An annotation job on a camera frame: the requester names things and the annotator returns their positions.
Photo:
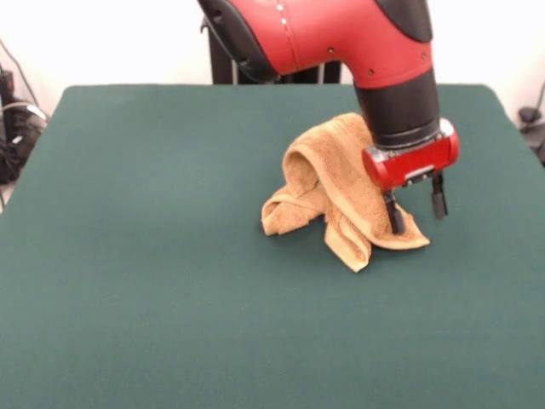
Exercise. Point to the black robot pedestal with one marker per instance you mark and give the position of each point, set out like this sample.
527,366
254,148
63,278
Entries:
221,72

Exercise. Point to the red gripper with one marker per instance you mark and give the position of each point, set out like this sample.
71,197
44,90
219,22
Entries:
409,164

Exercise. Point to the black power brick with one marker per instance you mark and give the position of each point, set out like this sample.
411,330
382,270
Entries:
6,81

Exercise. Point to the black power adapter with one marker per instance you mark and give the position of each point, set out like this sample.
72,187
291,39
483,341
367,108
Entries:
528,114

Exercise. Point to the tan terry towel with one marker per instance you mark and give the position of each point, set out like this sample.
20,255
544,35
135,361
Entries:
323,170

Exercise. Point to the dark green table cloth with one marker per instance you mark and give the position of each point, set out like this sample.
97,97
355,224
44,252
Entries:
127,298

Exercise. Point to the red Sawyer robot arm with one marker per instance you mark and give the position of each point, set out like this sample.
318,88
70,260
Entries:
319,34

